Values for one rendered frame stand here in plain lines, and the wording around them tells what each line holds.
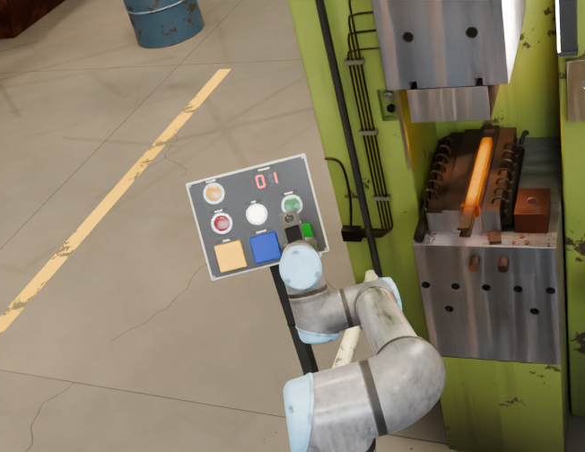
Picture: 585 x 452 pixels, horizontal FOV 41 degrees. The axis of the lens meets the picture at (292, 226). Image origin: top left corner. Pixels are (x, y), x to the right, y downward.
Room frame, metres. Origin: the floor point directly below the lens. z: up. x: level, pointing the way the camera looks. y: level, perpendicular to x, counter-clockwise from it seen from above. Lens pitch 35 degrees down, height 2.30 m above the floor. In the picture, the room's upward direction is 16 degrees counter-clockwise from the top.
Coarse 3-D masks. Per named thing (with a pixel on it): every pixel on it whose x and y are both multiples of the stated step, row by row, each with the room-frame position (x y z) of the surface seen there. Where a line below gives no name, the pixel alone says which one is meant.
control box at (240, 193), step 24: (264, 168) 1.87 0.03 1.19; (288, 168) 1.86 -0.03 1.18; (192, 192) 1.88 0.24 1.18; (240, 192) 1.85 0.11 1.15; (264, 192) 1.84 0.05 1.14; (288, 192) 1.83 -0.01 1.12; (312, 192) 1.82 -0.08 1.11; (216, 216) 1.83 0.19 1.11; (240, 216) 1.82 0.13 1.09; (312, 216) 1.79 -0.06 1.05; (216, 240) 1.80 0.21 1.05; (240, 240) 1.79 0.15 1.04; (216, 264) 1.77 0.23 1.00; (264, 264) 1.75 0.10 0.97
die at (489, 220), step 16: (496, 128) 2.04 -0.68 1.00; (512, 128) 2.03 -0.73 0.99; (448, 144) 2.06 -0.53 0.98; (464, 144) 2.02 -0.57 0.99; (496, 144) 1.97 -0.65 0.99; (464, 160) 1.94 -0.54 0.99; (496, 160) 1.89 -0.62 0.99; (448, 176) 1.90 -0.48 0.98; (464, 176) 1.86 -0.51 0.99; (496, 176) 1.82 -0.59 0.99; (432, 192) 1.84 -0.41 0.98; (448, 192) 1.81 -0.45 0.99; (464, 192) 1.79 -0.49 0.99; (496, 192) 1.74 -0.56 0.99; (432, 208) 1.77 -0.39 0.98; (448, 208) 1.73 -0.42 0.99; (480, 208) 1.69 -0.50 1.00; (496, 208) 1.67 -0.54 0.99; (432, 224) 1.75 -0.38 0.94; (448, 224) 1.73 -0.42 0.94; (480, 224) 1.69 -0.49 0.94; (496, 224) 1.67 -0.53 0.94
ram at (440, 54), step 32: (384, 0) 1.76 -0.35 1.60; (416, 0) 1.73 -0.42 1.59; (448, 0) 1.70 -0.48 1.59; (480, 0) 1.66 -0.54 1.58; (512, 0) 1.78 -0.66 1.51; (384, 32) 1.77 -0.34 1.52; (416, 32) 1.73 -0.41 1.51; (448, 32) 1.70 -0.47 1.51; (480, 32) 1.67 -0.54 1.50; (512, 32) 1.75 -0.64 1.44; (384, 64) 1.78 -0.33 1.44; (416, 64) 1.74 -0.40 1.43; (448, 64) 1.70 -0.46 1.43; (480, 64) 1.67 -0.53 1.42; (512, 64) 1.71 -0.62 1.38
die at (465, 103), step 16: (480, 80) 1.70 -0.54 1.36; (416, 96) 1.74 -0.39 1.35; (432, 96) 1.73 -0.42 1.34; (448, 96) 1.71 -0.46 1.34; (464, 96) 1.69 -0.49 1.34; (480, 96) 1.67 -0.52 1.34; (416, 112) 1.75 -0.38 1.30; (432, 112) 1.73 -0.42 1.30; (448, 112) 1.71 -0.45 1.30; (464, 112) 1.69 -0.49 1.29; (480, 112) 1.67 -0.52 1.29
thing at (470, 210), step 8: (488, 144) 1.96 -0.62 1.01; (480, 152) 1.93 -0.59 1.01; (488, 152) 1.92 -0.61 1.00; (480, 160) 1.89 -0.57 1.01; (480, 168) 1.85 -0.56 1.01; (472, 176) 1.83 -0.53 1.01; (480, 176) 1.81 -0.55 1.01; (472, 184) 1.79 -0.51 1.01; (480, 184) 1.78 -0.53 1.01; (472, 192) 1.75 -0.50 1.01; (480, 192) 1.76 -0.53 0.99; (472, 200) 1.72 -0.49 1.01; (464, 208) 1.69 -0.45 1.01; (472, 208) 1.68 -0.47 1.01; (464, 216) 1.65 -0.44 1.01; (472, 216) 1.64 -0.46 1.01; (464, 224) 1.62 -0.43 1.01; (472, 224) 1.64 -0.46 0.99; (464, 232) 1.61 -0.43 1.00
